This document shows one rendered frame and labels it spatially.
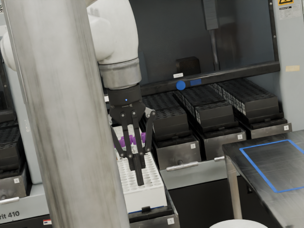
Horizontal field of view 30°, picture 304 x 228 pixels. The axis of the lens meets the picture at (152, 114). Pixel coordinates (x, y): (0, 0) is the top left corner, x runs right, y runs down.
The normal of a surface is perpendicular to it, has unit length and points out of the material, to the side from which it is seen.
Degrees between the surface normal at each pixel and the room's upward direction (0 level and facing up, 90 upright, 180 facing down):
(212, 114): 90
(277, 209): 0
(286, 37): 90
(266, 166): 0
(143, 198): 90
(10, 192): 90
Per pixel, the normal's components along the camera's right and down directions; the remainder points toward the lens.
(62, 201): -0.43, 0.22
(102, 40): 0.17, 0.25
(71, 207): -0.19, 0.19
